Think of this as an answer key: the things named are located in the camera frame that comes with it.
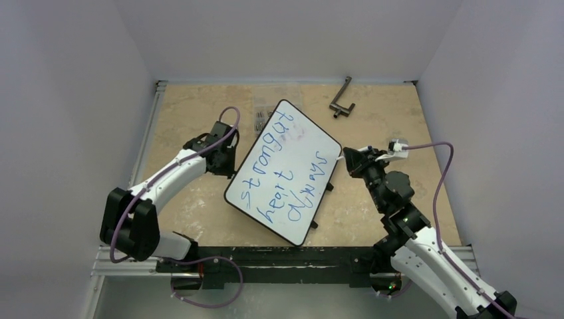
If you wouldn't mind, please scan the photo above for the aluminium rail frame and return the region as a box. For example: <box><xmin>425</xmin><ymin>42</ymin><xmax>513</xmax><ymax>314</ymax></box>
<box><xmin>86</xmin><ymin>80</ymin><xmax>168</xmax><ymax>319</ymax></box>

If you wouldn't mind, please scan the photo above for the black metal allen key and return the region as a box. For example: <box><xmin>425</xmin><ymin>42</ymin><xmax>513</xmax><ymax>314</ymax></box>
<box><xmin>329</xmin><ymin>76</ymin><xmax>356</xmax><ymax>120</ymax></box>

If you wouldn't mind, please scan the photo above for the white whiteboard black frame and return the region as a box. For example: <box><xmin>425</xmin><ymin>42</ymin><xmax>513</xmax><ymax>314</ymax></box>
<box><xmin>223</xmin><ymin>100</ymin><xmax>343</xmax><ymax>246</ymax></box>

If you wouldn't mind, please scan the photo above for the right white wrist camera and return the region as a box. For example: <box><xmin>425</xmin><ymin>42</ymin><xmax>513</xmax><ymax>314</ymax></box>
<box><xmin>376</xmin><ymin>138</ymin><xmax>409</xmax><ymax>162</ymax></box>

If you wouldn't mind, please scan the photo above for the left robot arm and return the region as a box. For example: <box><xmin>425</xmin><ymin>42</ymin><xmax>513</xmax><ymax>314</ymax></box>
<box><xmin>100</xmin><ymin>121</ymin><xmax>239</xmax><ymax>272</ymax></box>

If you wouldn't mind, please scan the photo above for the clear plastic screw box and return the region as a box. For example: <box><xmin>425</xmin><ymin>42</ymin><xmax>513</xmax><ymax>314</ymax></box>
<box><xmin>252</xmin><ymin>82</ymin><xmax>303</xmax><ymax>136</ymax></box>

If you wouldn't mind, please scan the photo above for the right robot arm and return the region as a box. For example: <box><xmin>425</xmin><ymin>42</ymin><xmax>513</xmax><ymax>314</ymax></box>
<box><xmin>343</xmin><ymin>142</ymin><xmax>517</xmax><ymax>318</ymax></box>

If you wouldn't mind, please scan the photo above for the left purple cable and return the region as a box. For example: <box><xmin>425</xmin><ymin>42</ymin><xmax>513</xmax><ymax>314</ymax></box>
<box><xmin>108</xmin><ymin>106</ymin><xmax>242</xmax><ymax>264</ymax></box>

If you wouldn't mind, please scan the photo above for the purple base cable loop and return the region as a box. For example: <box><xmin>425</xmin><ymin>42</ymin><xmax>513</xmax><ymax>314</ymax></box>
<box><xmin>170</xmin><ymin>254</ymin><xmax>244</xmax><ymax>310</ymax></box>

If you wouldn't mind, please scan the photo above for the white marker pen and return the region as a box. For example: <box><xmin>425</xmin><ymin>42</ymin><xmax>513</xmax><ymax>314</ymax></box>
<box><xmin>336</xmin><ymin>145</ymin><xmax>373</xmax><ymax>161</ymax></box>

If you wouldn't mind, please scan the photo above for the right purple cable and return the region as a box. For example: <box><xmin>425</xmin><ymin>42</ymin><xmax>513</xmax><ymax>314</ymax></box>
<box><xmin>398</xmin><ymin>142</ymin><xmax>516</xmax><ymax>319</ymax></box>

